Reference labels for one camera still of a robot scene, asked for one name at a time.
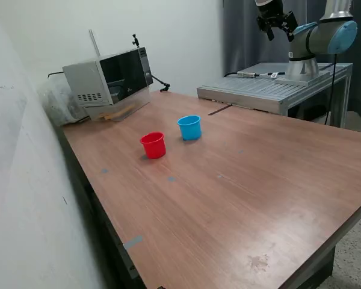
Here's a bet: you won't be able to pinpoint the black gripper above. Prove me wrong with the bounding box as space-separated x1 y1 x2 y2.
256 0 299 43

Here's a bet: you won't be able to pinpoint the aluminium robot base table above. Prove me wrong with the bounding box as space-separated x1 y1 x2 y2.
197 62 354 129

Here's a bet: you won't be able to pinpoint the dark grey curtain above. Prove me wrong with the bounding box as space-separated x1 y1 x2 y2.
222 0 361 124

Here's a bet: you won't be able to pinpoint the dark flat strip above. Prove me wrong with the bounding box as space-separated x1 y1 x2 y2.
208 104 233 116

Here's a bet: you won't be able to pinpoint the blue plastic cup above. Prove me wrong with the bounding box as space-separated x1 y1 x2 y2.
177 115 203 141

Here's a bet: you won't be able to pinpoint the red plastic cup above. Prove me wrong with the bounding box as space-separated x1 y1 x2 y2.
139 131 167 160

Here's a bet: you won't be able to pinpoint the wooden sticks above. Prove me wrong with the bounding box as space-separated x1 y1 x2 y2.
100 104 136 121

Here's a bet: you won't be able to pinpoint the thin white rod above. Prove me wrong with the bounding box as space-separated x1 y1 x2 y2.
88 29 102 58

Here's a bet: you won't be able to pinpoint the silver microwave oven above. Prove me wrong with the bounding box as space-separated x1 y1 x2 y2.
62 46 155 107

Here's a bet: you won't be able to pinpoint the crumpled clear plastic bag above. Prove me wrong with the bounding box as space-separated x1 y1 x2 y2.
37 76 90 127

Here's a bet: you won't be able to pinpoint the long grey tape piece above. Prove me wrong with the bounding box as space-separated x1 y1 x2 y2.
123 235 144 250

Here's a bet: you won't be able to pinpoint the black cable with metal connector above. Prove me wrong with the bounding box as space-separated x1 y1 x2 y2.
223 70 286 79

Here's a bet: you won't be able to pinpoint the black hanging cable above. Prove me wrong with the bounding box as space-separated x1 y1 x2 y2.
323 54 339 126

